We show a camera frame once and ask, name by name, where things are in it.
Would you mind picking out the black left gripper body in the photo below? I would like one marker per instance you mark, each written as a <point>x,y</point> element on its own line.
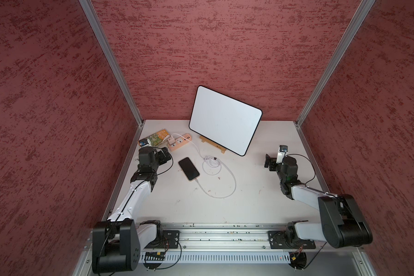
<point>160,159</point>

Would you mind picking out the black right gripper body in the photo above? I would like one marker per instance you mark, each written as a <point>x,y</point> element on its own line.
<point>275,167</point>

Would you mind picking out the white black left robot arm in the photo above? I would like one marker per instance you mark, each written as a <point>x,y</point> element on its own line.
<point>117,241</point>

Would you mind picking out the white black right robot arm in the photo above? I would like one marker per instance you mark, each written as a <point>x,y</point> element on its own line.
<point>342,224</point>

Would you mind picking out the pink charger plug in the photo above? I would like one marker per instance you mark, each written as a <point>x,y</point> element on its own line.
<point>171,140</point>

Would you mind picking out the green orange patterned book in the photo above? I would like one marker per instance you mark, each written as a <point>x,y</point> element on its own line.
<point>158,138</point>

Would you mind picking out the pink power strip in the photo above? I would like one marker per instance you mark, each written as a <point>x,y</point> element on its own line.
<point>180,141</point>

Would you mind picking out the wooden board stand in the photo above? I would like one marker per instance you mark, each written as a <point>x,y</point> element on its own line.
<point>205,140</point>

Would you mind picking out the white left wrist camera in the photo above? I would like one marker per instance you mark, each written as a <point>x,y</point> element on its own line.
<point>144,142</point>

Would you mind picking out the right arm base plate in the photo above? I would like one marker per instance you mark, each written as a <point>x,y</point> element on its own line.
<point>287,241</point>

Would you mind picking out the white board black frame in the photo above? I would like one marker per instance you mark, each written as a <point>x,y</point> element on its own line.
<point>224,120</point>

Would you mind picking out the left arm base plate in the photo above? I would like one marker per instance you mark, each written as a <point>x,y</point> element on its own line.
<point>169,239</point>

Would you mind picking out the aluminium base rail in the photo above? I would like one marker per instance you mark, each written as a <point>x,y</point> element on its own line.
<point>231,244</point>

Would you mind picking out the left aluminium corner post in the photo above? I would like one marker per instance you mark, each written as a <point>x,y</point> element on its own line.
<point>97,28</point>

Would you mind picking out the aluminium corner post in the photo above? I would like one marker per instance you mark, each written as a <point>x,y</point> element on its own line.
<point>349,34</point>
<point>97,28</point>

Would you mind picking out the right aluminium corner post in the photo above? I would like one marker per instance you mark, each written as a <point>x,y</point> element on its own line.
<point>349,34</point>

